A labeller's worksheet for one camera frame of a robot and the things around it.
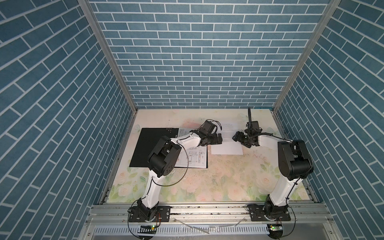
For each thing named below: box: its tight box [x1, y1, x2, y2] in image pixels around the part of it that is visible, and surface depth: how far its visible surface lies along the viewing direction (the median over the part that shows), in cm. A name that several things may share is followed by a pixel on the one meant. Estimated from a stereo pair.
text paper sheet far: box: [211, 141, 244, 155], surface depth 99 cm
